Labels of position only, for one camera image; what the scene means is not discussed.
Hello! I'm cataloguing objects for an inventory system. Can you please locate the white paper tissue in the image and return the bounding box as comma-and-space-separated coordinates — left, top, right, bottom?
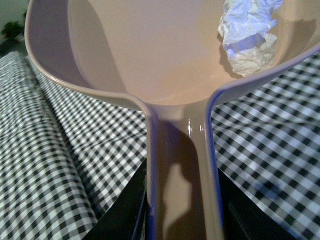
217, 0, 284, 77

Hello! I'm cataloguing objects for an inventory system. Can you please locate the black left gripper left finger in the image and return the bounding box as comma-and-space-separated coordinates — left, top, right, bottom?
86, 158, 147, 240

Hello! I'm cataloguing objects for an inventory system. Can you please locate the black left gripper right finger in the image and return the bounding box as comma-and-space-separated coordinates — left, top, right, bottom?
218, 169, 296, 240

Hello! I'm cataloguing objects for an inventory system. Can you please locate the beige plastic dustpan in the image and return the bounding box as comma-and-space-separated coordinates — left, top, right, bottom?
25, 0, 320, 240

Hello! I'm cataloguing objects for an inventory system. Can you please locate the black white checkered tablecloth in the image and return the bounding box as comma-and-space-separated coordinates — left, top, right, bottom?
0, 51, 320, 240

